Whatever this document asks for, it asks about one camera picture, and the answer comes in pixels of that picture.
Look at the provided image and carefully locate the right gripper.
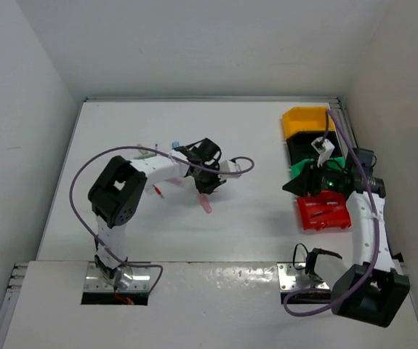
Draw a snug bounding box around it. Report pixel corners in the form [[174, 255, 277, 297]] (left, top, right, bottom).
[[282, 158, 347, 198]]

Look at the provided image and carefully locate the dark red capped pen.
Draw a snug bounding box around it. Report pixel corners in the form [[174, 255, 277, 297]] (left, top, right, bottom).
[[310, 205, 345, 218]]

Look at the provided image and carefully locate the red gel pen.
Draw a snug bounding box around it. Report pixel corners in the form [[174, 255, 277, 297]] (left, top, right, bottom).
[[153, 185, 164, 199]]

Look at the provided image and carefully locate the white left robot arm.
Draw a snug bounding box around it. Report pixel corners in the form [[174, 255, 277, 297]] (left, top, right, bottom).
[[88, 138, 224, 280]]

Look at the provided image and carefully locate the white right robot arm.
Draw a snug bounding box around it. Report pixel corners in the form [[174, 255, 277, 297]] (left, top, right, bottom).
[[282, 148, 410, 328]]

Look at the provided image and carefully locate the green bin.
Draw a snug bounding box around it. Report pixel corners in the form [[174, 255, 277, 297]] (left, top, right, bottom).
[[290, 156, 345, 179]]

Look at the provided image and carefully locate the purple highlighter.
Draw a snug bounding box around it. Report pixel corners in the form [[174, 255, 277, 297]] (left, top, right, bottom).
[[167, 177, 185, 187]]

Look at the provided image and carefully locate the red bin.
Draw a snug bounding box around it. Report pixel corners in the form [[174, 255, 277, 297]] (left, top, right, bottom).
[[297, 190, 351, 231]]

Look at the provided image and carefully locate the black bin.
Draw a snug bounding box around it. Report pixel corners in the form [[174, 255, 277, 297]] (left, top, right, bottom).
[[286, 131, 342, 165]]

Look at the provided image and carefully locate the green highlighter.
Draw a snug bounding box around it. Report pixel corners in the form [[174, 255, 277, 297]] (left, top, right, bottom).
[[133, 152, 156, 160]]

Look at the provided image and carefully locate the yellow bin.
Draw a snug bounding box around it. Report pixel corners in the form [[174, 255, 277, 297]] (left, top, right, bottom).
[[281, 107, 335, 140]]

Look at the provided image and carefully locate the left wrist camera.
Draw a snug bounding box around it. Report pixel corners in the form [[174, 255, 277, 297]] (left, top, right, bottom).
[[219, 160, 241, 180]]

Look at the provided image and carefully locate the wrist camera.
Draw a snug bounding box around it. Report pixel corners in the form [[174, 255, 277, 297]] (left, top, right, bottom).
[[219, 160, 241, 180], [311, 137, 334, 167]]

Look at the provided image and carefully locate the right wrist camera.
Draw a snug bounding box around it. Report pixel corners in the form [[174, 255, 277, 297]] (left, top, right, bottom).
[[311, 137, 334, 167]]

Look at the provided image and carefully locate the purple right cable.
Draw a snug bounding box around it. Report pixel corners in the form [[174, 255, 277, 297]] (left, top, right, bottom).
[[283, 108, 382, 317]]

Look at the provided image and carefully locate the purple cable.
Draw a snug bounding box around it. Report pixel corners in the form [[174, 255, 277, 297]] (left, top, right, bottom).
[[69, 145, 256, 302], [283, 108, 382, 317]]

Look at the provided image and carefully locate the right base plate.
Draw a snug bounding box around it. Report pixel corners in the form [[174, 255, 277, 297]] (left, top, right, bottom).
[[277, 262, 329, 293]]

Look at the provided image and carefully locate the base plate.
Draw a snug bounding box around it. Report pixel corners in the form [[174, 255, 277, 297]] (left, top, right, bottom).
[[83, 262, 150, 294], [277, 262, 329, 293]]

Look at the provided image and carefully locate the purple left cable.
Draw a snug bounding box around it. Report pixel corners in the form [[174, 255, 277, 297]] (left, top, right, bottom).
[[69, 145, 256, 302]]

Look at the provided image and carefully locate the left base plate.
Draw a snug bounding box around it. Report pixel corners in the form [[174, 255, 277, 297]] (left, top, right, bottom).
[[83, 262, 150, 294]]

